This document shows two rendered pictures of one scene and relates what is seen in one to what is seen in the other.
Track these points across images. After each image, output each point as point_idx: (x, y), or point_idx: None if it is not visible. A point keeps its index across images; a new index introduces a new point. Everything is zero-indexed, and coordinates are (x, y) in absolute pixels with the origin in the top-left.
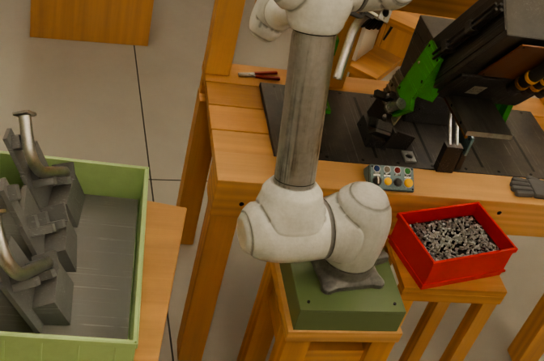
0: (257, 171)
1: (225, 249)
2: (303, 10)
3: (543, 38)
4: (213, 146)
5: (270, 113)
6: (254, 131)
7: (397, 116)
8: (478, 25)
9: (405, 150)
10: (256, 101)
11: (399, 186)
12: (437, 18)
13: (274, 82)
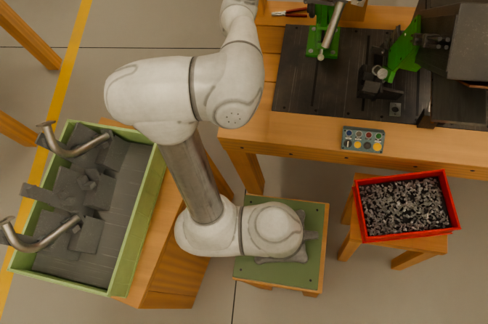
0: (250, 127)
1: (245, 162)
2: (137, 130)
3: None
4: None
5: (282, 61)
6: (265, 80)
7: None
8: (436, 41)
9: (396, 100)
10: (277, 45)
11: (368, 149)
12: None
13: (301, 20)
